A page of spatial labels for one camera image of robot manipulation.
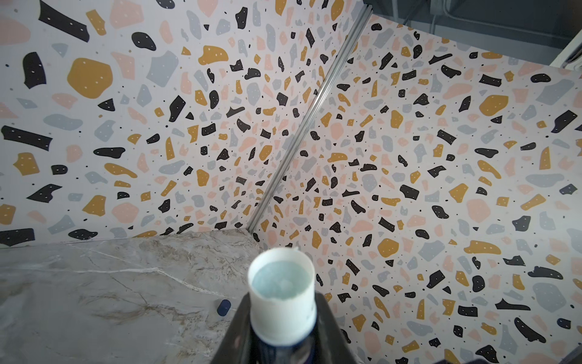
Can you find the dark blue glue cap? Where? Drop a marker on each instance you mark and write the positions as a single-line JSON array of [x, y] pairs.
[[223, 307]]

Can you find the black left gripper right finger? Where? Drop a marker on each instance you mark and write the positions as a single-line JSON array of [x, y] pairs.
[[331, 345]]

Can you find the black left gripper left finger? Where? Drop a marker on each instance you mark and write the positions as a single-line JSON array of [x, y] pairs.
[[237, 344]]

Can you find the blue glue stick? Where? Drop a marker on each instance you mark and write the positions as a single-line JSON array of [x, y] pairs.
[[283, 312]]

